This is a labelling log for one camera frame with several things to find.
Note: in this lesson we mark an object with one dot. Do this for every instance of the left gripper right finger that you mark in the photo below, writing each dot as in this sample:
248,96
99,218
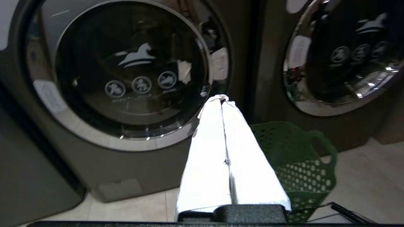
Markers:
249,170

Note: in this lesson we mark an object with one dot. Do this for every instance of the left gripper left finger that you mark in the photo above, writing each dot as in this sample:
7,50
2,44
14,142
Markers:
206,164

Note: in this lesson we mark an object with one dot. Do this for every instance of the green plastic laundry basket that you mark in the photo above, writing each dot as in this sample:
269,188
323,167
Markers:
300,167

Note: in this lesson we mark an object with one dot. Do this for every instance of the round chrome washer door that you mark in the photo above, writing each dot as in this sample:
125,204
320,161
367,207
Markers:
126,74
345,55

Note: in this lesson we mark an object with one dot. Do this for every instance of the dark grey washing machine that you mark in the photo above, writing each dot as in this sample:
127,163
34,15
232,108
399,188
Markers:
132,126
315,78

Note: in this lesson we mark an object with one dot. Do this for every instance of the dark grey cabinet panel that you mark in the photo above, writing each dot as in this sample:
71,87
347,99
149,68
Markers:
30,170

